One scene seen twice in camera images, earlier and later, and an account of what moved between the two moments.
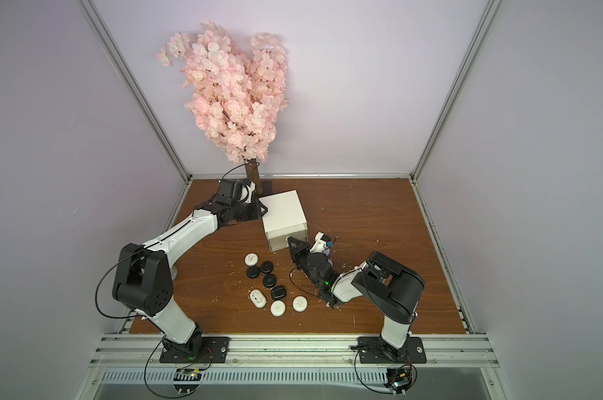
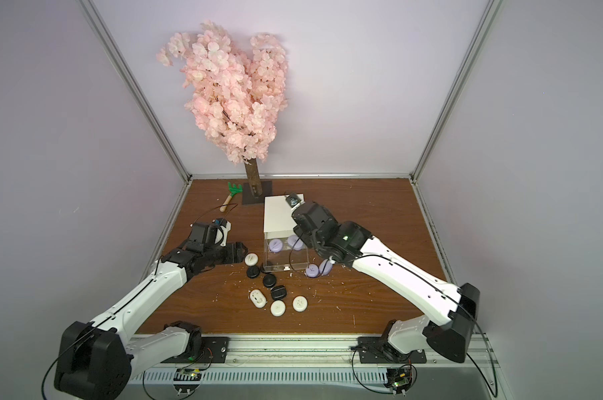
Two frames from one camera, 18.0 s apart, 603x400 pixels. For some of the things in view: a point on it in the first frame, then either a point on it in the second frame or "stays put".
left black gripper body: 246,212 → 219,254
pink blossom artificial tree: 234,95 stays put
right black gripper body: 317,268 → 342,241
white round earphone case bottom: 278,308 stays put
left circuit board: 187,380 stays put
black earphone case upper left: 252,272 stays put
